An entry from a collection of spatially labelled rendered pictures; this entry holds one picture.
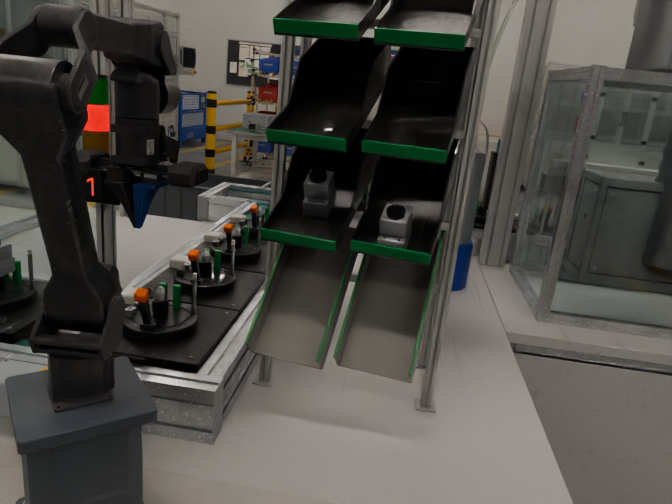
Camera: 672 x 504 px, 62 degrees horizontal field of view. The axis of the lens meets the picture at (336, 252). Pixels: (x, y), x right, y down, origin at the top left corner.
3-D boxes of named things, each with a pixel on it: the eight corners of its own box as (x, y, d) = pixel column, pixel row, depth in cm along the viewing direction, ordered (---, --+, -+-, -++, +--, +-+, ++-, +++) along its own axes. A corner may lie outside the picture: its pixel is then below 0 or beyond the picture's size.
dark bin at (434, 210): (429, 266, 88) (433, 230, 83) (350, 251, 91) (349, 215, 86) (456, 172, 108) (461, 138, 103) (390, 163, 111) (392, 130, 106)
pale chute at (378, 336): (412, 384, 92) (411, 375, 88) (336, 365, 95) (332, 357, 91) (444, 240, 104) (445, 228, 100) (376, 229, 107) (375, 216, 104)
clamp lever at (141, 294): (151, 327, 100) (143, 296, 95) (140, 325, 100) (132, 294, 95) (159, 313, 102) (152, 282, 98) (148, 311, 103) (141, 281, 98)
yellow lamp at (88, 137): (101, 158, 109) (101, 132, 107) (77, 155, 109) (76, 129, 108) (114, 155, 113) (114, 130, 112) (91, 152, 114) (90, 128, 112)
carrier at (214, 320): (197, 375, 94) (199, 307, 91) (64, 354, 97) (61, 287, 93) (238, 319, 117) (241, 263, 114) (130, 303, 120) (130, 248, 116)
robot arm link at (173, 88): (161, 29, 71) (188, 37, 82) (97, 22, 71) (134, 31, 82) (160, 120, 74) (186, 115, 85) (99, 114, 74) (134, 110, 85)
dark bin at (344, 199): (335, 254, 89) (334, 217, 84) (260, 240, 92) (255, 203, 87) (379, 163, 109) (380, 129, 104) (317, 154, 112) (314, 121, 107)
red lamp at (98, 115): (101, 132, 107) (100, 106, 106) (76, 129, 108) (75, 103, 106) (114, 130, 112) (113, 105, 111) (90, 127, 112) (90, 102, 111)
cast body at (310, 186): (327, 219, 95) (326, 185, 91) (303, 216, 96) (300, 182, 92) (338, 191, 101) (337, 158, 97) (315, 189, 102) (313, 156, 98)
